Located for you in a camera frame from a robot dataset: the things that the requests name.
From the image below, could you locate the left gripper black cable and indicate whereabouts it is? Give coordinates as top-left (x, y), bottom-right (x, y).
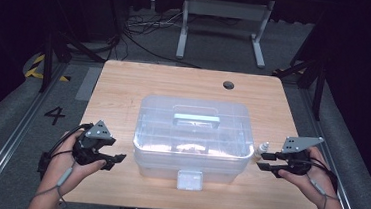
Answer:
top-left (35, 118), bottom-right (95, 184)

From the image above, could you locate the tangle of floor cables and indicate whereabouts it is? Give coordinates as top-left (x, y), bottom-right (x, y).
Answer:
top-left (122, 4), bottom-right (189, 41)

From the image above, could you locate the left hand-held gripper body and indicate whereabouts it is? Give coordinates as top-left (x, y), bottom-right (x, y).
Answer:
top-left (70, 117), bottom-right (119, 169)

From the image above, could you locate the person's left hand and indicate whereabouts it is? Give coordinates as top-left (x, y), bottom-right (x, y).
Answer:
top-left (40, 128), bottom-right (110, 201)

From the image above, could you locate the clear plastic storage box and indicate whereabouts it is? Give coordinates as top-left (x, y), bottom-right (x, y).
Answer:
top-left (129, 93), bottom-right (259, 196)

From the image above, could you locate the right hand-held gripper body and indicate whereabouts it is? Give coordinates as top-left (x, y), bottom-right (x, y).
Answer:
top-left (274, 133), bottom-right (325, 178)

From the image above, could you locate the long black floor cable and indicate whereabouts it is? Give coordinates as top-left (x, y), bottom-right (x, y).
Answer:
top-left (120, 30), bottom-right (204, 70)

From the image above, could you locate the black metal stand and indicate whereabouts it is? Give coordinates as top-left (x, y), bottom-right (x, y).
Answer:
top-left (269, 40), bottom-right (331, 122)
top-left (38, 0), bottom-right (124, 100)

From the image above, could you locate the small white bottle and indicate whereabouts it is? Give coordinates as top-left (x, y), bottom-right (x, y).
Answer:
top-left (252, 140), bottom-right (271, 161)

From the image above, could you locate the grey floor tape patch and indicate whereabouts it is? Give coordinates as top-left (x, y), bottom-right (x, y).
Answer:
top-left (75, 65), bottom-right (103, 103)

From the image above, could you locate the grey metal desk frame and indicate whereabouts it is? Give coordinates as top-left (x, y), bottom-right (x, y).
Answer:
top-left (175, 0), bottom-right (277, 71)

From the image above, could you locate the grey wrist strap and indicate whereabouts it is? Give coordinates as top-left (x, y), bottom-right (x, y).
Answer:
top-left (303, 173), bottom-right (341, 209)
top-left (32, 163), bottom-right (76, 209)

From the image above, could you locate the person's right hand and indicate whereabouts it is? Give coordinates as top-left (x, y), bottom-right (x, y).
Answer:
top-left (275, 143), bottom-right (343, 209)

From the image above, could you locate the yellow black floor tape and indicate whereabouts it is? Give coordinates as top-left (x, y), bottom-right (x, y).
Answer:
top-left (23, 52), bottom-right (74, 83)

